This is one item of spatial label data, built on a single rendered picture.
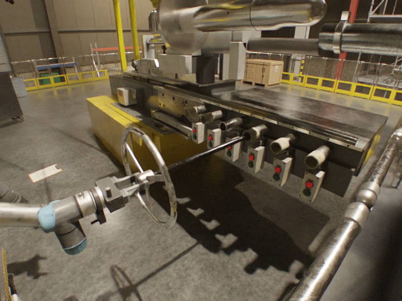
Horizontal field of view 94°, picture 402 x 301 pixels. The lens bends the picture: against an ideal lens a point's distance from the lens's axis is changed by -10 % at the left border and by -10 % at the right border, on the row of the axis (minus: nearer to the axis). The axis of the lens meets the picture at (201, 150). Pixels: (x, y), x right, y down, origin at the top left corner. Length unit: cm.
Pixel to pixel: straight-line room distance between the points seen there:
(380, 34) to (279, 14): 44
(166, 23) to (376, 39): 102
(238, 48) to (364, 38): 66
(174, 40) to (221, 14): 37
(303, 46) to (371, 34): 31
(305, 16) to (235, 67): 65
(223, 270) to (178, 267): 30
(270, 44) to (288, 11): 47
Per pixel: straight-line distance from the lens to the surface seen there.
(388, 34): 116
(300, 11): 92
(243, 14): 104
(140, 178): 74
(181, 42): 140
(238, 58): 142
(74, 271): 171
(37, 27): 1412
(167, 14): 136
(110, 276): 159
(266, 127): 119
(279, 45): 135
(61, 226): 72
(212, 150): 92
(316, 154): 96
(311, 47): 126
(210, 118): 131
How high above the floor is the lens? 130
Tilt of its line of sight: 28 degrees down
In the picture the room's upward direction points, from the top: straight up
